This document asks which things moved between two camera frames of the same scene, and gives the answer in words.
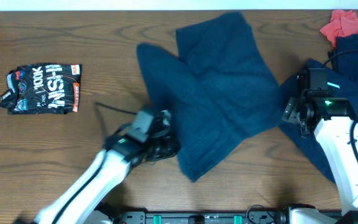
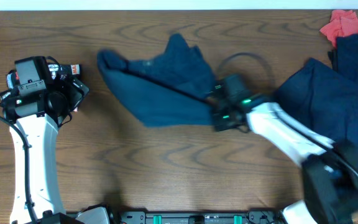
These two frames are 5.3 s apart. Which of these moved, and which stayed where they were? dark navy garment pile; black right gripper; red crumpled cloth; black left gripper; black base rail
Moved: black right gripper; black left gripper
Stayed: dark navy garment pile; red crumpled cloth; black base rail
